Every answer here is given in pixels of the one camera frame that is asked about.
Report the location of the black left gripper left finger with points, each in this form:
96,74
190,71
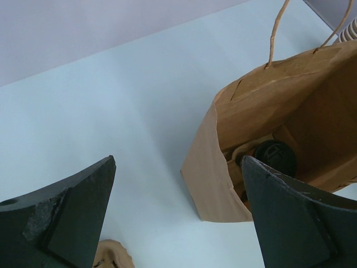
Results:
58,225

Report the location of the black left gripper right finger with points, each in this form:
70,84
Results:
298,225

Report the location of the black coffee cup lid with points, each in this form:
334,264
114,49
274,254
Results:
278,155

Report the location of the brown pulp cup carrier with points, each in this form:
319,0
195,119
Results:
240,164

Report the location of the brown paper bag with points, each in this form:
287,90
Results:
307,101

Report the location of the stacked paper cups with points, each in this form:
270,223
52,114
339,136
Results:
349,33

